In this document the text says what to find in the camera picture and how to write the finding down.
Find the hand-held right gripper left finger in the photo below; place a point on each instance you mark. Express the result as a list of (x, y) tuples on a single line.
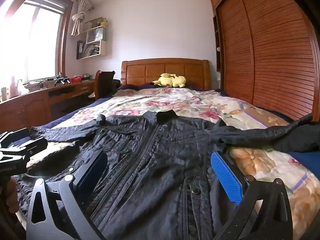
[(92, 172)]

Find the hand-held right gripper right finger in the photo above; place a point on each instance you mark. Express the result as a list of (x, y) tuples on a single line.
[(226, 177)]

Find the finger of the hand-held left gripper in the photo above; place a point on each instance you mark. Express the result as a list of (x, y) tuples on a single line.
[(36, 145), (17, 134)]

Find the black quilted jacket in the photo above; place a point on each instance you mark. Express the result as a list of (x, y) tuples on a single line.
[(155, 155)]

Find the person's left hand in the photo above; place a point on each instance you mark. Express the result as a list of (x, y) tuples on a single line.
[(12, 195)]

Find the wooden desk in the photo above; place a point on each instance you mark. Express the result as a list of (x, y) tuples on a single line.
[(30, 105)]

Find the pink bottle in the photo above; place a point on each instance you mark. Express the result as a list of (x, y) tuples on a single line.
[(13, 88)]

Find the black device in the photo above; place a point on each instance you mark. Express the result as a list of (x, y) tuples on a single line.
[(61, 80)]

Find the red basket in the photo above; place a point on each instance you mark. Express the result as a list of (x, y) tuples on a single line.
[(76, 80)]

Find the floral quilt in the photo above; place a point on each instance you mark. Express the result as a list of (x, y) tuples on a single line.
[(200, 105)]

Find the wooden chair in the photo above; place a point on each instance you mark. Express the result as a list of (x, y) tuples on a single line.
[(103, 80)]

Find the dark binders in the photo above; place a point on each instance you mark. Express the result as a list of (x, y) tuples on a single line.
[(80, 47)]

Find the yellow plush toy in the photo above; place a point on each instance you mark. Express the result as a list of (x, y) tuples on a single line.
[(170, 80)]

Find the wooden bed headboard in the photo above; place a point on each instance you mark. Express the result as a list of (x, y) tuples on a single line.
[(150, 71)]

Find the wooden slatted wardrobe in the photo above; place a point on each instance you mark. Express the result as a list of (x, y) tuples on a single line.
[(262, 55)]

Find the tied beige curtain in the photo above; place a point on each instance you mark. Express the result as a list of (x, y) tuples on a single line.
[(77, 20)]

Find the small yellow figurine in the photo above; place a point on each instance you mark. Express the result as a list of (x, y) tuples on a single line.
[(104, 23)]

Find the window with wooden frame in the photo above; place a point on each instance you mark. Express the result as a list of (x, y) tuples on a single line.
[(37, 42)]

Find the white wall shelf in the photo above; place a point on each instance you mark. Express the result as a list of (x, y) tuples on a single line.
[(98, 47)]

